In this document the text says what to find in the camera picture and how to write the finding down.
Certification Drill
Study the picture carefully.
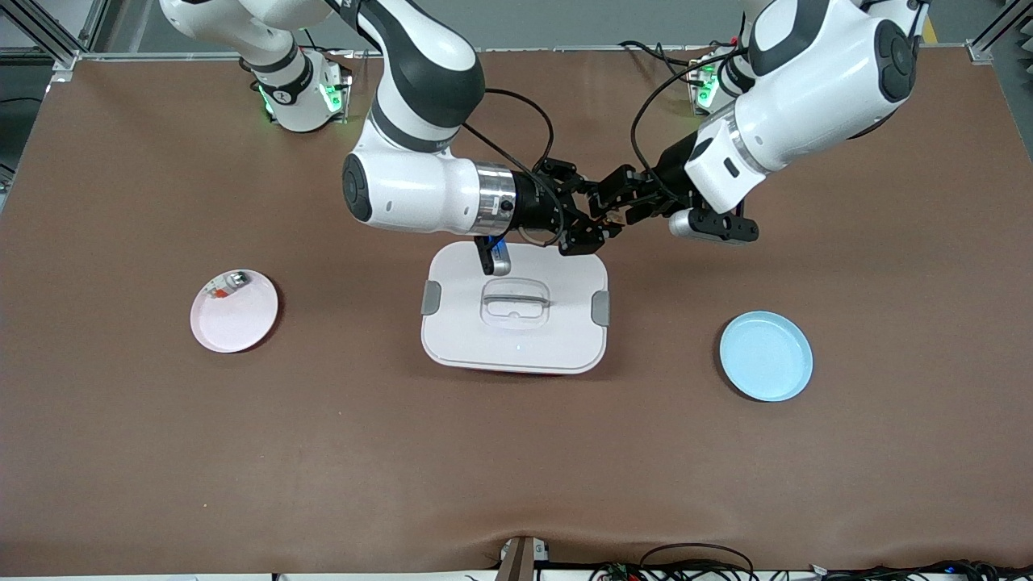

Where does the looped black cable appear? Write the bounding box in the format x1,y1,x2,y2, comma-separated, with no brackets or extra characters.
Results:
639,542,756,581

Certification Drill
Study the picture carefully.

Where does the grey metal table bracket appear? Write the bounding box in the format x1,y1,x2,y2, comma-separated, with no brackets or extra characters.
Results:
496,534,550,581

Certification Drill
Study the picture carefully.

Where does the silver table edge rail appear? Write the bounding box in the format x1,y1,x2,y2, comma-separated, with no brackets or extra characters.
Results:
77,44,969,61

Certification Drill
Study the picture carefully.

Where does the white lidded storage box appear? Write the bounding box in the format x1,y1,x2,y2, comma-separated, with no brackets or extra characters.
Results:
420,240,612,376

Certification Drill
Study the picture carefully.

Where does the light blue round plate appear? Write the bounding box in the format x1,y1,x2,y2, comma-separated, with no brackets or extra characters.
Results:
719,311,814,403

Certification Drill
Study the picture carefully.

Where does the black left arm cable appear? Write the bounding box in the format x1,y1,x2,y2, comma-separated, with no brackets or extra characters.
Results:
630,47,753,204

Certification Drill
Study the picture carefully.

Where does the pink round plate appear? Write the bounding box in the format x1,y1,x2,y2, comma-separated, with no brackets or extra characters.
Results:
190,269,280,354

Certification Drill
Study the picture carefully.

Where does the black cable at arm base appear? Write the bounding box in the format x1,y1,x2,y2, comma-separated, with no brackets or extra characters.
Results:
617,39,709,91

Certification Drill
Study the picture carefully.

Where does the aluminium frame post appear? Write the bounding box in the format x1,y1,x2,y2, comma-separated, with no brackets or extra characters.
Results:
964,0,1033,65
0,0,111,75

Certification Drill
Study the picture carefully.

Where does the grey box lid handle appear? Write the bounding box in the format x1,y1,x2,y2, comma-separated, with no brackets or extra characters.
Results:
481,294,552,312

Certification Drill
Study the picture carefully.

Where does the tangled black cable bundle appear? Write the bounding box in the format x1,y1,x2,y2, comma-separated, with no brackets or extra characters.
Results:
807,558,1033,581

